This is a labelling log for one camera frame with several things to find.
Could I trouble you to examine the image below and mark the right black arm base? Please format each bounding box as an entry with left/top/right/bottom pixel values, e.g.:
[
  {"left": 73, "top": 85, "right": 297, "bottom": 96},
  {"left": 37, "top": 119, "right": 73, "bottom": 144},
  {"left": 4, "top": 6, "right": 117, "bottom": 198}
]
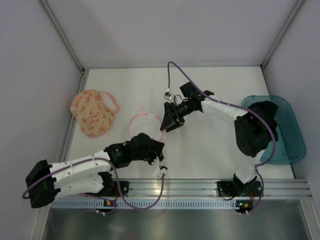
[{"left": 217, "top": 180, "right": 262, "bottom": 199}]

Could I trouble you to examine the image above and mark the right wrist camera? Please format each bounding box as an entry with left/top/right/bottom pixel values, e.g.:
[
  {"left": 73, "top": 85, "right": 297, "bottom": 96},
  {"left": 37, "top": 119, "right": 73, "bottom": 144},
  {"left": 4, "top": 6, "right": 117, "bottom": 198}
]
[{"left": 163, "top": 87, "right": 174, "bottom": 102}]

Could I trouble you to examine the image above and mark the black garment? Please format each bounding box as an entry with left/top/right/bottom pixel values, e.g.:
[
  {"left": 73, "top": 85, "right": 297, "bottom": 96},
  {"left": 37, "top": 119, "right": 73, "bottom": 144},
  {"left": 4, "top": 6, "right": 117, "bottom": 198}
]
[{"left": 249, "top": 100, "right": 279, "bottom": 142}]

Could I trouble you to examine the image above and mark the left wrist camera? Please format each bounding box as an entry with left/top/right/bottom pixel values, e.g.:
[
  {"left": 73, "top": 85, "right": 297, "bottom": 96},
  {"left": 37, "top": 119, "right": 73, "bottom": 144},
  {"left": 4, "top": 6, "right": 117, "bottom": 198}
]
[{"left": 152, "top": 165, "right": 168, "bottom": 179}]

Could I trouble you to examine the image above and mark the aluminium front rail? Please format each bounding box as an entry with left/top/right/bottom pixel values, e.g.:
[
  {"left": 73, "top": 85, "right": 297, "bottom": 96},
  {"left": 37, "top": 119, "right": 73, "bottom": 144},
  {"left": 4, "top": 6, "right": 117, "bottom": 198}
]
[{"left": 127, "top": 179, "right": 312, "bottom": 200}]

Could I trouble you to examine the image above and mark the right aluminium frame post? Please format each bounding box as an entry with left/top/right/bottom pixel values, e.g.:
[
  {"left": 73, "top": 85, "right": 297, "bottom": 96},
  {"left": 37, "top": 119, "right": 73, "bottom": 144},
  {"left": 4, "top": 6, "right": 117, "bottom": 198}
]
[{"left": 260, "top": 0, "right": 307, "bottom": 71}]

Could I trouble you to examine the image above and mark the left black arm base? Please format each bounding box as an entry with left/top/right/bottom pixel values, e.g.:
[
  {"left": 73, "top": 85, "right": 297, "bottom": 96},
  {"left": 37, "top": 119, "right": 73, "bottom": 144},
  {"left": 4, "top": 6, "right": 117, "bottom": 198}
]
[{"left": 86, "top": 180, "right": 130, "bottom": 197}]

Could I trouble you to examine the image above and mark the left aluminium frame post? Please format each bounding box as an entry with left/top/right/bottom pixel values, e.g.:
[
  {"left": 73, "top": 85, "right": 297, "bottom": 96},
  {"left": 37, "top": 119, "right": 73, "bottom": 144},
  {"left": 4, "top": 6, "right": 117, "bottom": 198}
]
[{"left": 37, "top": 0, "right": 85, "bottom": 73}]

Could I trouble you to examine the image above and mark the teal plastic basin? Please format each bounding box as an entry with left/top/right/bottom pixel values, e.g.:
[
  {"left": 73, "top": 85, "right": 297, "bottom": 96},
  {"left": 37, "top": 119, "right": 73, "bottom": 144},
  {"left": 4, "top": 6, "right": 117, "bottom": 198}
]
[{"left": 241, "top": 95, "right": 306, "bottom": 165}]

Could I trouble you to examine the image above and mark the aluminium frame post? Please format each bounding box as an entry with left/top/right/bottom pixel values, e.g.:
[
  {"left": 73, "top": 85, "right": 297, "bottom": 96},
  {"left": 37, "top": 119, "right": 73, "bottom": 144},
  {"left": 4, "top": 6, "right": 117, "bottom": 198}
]
[
  {"left": 260, "top": 0, "right": 307, "bottom": 71},
  {"left": 37, "top": 0, "right": 85, "bottom": 73}
]

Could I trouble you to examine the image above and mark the white mesh laundry bag pink trim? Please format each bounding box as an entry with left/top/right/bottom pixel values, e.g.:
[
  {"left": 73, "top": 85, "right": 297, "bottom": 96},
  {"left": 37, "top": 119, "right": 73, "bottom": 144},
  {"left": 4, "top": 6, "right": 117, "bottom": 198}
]
[{"left": 128, "top": 107, "right": 164, "bottom": 142}]

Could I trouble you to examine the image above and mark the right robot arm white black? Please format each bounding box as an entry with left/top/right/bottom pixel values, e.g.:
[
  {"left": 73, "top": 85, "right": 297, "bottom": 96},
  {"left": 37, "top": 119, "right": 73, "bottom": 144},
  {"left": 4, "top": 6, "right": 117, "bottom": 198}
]
[{"left": 160, "top": 82, "right": 278, "bottom": 187}]

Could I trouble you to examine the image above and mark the slotted white cable duct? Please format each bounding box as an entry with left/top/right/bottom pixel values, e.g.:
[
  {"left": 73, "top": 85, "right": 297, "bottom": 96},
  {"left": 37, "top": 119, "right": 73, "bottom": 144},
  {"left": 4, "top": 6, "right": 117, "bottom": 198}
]
[{"left": 50, "top": 198, "right": 252, "bottom": 210}]

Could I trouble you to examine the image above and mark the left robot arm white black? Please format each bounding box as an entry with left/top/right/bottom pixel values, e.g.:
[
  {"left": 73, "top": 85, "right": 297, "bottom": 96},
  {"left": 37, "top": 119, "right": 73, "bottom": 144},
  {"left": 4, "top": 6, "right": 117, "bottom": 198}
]
[{"left": 22, "top": 133, "right": 165, "bottom": 209}]

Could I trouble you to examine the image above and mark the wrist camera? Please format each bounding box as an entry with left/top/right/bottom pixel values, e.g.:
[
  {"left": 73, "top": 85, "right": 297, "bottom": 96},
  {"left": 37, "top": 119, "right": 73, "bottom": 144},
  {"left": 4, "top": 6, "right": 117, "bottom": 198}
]
[
  {"left": 163, "top": 87, "right": 174, "bottom": 102},
  {"left": 152, "top": 165, "right": 168, "bottom": 179}
]

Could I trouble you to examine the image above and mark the orange patterned bra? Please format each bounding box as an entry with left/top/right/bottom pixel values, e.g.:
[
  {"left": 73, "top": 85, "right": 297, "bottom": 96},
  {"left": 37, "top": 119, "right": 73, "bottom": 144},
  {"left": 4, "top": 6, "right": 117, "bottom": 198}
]
[{"left": 70, "top": 89, "right": 120, "bottom": 138}]

